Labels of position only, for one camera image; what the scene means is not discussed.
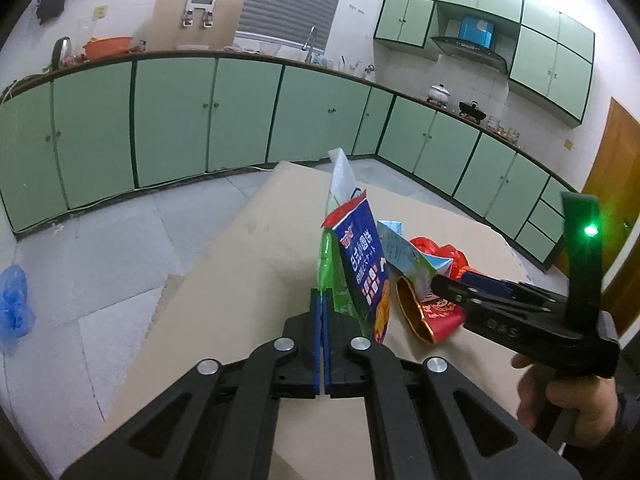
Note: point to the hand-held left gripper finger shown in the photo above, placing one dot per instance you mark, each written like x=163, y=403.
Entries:
x=317, y=340
x=329, y=350

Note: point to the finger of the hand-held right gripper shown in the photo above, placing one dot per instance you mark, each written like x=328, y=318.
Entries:
x=490, y=281
x=460, y=292

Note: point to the blue white drink carton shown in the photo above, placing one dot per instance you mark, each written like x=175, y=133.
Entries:
x=402, y=255

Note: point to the green snack packet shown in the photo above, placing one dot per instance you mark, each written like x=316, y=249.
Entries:
x=327, y=260

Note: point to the purple snack bag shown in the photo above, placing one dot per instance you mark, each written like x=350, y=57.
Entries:
x=365, y=260

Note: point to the person's right hand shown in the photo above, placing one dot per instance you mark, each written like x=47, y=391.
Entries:
x=595, y=405

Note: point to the red gold packet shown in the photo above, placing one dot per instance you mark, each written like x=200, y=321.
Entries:
x=435, y=317

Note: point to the red plastic bag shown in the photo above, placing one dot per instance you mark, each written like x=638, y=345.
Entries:
x=445, y=255

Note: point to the group of glass jars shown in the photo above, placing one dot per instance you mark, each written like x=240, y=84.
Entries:
x=502, y=129

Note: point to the black wok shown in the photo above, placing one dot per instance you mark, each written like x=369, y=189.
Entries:
x=472, y=111

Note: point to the wooden door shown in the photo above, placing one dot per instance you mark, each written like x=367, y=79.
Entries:
x=620, y=160

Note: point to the white cooking pot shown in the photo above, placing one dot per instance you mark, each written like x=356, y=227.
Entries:
x=440, y=95

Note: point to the green upper kitchen cabinets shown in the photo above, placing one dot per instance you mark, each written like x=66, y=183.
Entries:
x=550, y=55

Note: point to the green kitchen cabinets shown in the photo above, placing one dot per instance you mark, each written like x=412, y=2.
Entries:
x=170, y=120
x=550, y=55

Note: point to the range hood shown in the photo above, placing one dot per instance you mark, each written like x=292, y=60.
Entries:
x=475, y=35

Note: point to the utensil holder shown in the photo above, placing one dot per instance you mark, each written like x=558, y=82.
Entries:
x=350, y=66

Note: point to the green lower kitchen cabinets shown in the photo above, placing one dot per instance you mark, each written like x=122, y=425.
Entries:
x=170, y=120

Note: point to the metal faucet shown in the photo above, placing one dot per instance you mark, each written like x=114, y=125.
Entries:
x=311, y=35

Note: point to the blue plastic bag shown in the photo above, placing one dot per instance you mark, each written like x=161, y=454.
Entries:
x=15, y=310

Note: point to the cardboard panel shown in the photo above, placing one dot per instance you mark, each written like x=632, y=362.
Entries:
x=167, y=25

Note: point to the white water filter unit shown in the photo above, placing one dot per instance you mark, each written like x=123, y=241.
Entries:
x=198, y=6

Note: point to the orange plastic basin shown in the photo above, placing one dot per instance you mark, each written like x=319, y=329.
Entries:
x=107, y=49

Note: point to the steel kettle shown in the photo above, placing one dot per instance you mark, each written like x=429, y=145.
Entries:
x=61, y=52

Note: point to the dark towel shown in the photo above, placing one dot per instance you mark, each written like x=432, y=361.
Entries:
x=52, y=5

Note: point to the beige wall socket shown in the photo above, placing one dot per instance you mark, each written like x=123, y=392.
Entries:
x=100, y=12

